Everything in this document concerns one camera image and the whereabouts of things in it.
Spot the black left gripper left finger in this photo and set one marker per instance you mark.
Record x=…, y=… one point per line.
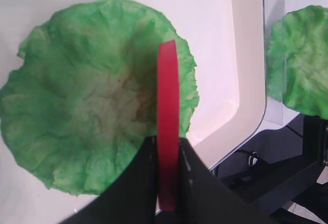
x=132, y=197

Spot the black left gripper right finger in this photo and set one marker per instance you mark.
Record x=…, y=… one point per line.
x=205, y=199

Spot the red tomato slice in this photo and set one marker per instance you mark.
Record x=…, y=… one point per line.
x=168, y=124

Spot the green lettuce leaf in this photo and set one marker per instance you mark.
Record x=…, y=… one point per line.
x=296, y=61
x=77, y=111

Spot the green lettuce leaf in holder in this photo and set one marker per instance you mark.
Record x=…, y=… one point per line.
x=296, y=61

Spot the white rectangular tray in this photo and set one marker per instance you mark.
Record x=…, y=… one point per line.
x=225, y=38

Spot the black camera stand frame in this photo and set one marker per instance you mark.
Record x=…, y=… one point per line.
x=275, y=166

